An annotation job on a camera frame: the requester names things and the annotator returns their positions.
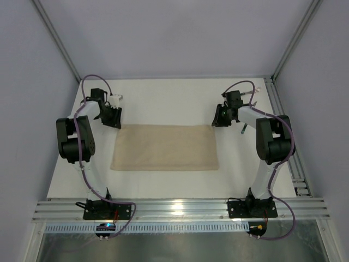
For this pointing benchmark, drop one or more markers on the aluminium front rail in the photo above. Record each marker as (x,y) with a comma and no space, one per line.
(173,210)

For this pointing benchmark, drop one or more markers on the green handled fork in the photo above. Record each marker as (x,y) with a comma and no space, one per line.
(256,90)

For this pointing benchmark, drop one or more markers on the aluminium frame post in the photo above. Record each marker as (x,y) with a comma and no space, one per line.
(43,15)
(303,25)

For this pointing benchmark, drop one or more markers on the controller board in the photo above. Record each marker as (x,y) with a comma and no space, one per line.
(257,229)
(105,230)

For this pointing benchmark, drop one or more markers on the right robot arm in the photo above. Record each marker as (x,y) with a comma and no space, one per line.
(274,146)

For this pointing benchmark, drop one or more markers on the left controller board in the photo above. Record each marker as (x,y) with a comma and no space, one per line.
(105,230)

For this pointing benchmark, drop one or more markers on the right aluminium frame post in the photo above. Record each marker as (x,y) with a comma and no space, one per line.
(303,25)

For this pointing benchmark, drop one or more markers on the aluminium rail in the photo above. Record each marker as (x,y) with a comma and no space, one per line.
(173,210)
(297,171)

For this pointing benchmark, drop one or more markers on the beige cloth napkin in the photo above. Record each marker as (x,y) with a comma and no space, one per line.
(143,147)

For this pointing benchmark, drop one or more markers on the green handled knife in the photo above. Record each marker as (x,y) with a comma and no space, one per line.
(246,125)

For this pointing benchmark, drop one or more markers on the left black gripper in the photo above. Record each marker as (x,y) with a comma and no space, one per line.
(112,117)

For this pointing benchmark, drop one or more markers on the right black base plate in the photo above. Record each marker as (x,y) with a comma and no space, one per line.
(251,208)

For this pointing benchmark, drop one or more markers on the left aluminium frame post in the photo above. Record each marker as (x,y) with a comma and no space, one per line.
(43,15)

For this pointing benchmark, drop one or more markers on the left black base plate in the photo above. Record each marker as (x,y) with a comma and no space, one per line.
(101,210)

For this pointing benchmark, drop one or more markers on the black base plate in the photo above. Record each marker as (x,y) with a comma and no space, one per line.
(101,210)
(251,208)

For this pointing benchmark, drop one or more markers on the slotted grey cable duct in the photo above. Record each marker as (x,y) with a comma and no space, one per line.
(150,227)

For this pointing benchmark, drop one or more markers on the aluminium right side rail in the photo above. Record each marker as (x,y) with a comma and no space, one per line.
(297,171)

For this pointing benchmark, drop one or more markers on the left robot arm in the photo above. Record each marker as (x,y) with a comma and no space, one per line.
(76,142)

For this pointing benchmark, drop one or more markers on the right controller board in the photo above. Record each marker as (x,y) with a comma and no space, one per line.
(257,229)

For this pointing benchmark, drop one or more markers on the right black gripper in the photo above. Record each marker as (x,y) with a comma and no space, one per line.
(220,117)

